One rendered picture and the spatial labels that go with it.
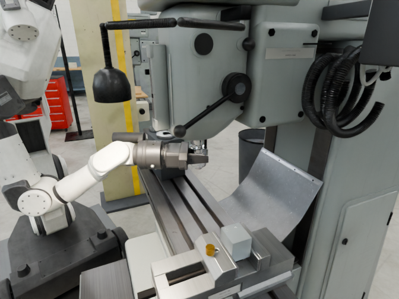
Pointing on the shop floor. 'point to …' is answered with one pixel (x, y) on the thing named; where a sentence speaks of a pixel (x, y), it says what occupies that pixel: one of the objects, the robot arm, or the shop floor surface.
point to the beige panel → (79, 24)
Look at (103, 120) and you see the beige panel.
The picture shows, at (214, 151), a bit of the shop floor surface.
